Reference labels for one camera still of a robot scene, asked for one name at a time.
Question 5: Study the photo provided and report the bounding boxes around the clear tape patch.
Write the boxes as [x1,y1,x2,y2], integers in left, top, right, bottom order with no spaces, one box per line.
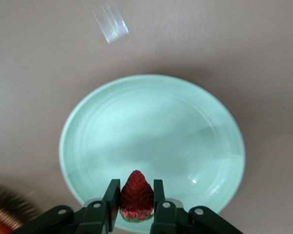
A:
[92,1,130,45]

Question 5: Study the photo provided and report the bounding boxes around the brown wicker basket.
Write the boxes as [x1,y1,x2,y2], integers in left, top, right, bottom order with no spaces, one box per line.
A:
[0,182,40,231]

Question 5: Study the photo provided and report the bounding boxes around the brown table cover mat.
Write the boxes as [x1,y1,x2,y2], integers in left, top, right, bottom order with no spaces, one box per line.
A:
[0,0,293,234]

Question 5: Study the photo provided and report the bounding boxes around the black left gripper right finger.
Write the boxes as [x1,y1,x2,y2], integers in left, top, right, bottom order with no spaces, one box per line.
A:
[150,179,242,234]

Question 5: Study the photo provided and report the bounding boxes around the red strawberry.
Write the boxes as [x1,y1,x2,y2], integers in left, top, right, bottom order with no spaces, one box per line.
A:
[119,170,155,223]

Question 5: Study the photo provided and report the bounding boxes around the pale green round plate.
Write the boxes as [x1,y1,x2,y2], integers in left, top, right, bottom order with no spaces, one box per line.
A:
[58,74,246,231]

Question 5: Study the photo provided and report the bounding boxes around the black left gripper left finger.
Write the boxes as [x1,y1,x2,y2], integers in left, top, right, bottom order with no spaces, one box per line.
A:
[30,179,122,234]

